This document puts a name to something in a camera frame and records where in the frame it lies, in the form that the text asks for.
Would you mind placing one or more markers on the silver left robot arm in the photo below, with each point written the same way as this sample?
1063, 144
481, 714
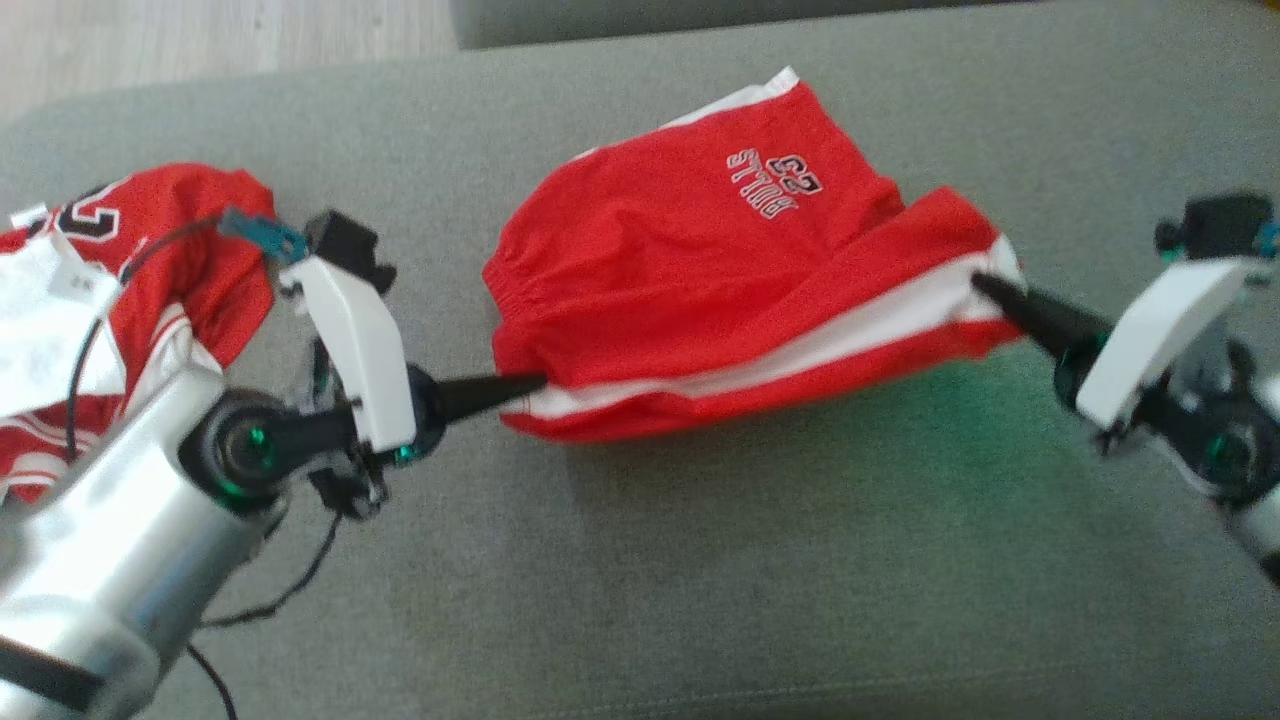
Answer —
110, 540

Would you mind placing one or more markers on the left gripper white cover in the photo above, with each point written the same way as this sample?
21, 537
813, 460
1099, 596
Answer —
355, 340

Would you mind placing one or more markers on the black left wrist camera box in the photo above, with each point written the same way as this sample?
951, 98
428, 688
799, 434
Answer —
348, 248

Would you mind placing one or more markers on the red basketball shorts white stripe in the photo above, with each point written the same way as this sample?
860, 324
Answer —
680, 270

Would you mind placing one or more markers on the red white basketball jersey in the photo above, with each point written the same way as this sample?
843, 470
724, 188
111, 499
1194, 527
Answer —
215, 260

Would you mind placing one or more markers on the grey fabric sofa seat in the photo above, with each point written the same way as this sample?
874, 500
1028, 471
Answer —
760, 560

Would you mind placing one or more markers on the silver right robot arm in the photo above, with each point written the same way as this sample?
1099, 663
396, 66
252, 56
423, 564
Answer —
1262, 520

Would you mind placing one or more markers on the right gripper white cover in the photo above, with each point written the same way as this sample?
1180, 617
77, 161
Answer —
1150, 335

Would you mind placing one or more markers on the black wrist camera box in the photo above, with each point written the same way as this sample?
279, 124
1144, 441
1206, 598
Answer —
1222, 222
348, 248

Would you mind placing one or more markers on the grey sofa back cushion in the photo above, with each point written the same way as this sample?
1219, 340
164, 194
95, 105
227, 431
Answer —
700, 18

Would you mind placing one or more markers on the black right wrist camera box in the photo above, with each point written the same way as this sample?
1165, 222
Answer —
1222, 222

